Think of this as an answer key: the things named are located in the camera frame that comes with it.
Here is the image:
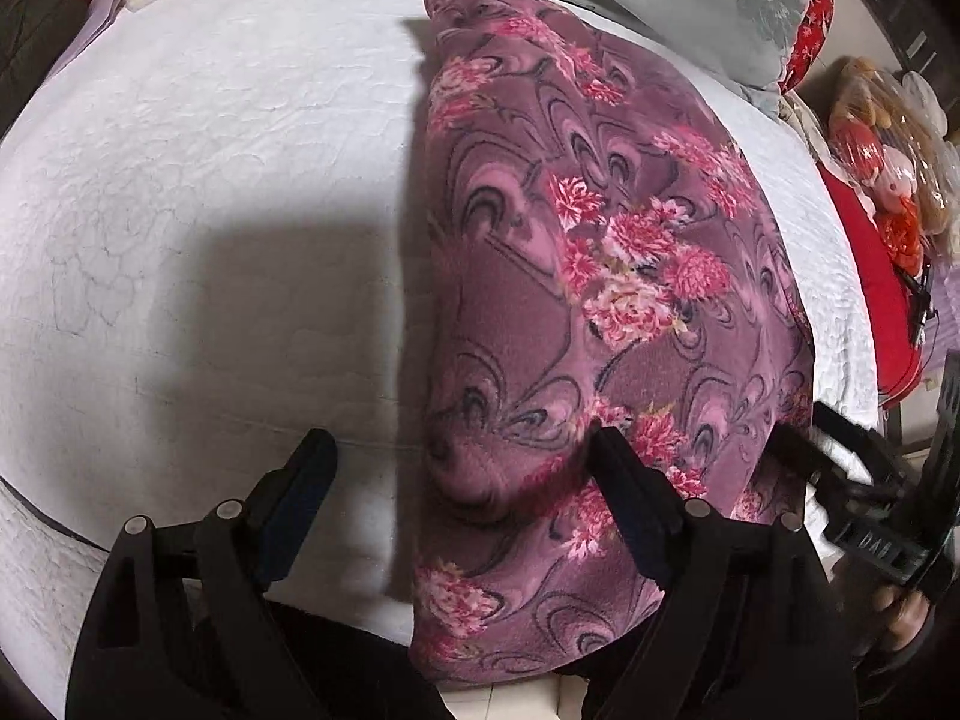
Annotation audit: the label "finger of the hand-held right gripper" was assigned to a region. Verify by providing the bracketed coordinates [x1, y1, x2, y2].
[930, 351, 960, 470]
[813, 400, 905, 500]

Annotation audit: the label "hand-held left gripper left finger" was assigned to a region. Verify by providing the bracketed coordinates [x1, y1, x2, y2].
[66, 427, 340, 720]

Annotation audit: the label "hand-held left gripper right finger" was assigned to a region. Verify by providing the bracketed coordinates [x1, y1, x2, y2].
[591, 427, 857, 720]

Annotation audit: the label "purple floral garment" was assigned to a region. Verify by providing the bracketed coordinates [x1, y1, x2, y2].
[409, 0, 820, 691]

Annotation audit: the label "person's right hand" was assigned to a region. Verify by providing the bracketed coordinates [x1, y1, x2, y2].
[873, 582, 938, 653]

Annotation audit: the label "plain red sheet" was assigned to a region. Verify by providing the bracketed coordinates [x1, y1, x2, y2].
[816, 161, 925, 407]

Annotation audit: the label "bagged plush toys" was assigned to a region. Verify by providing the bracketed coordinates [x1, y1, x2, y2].
[827, 55, 960, 280]

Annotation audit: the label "white quilted bedspread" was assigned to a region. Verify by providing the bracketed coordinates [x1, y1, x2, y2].
[0, 0, 884, 720]

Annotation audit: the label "black cable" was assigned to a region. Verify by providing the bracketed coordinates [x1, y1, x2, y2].
[892, 255, 943, 352]

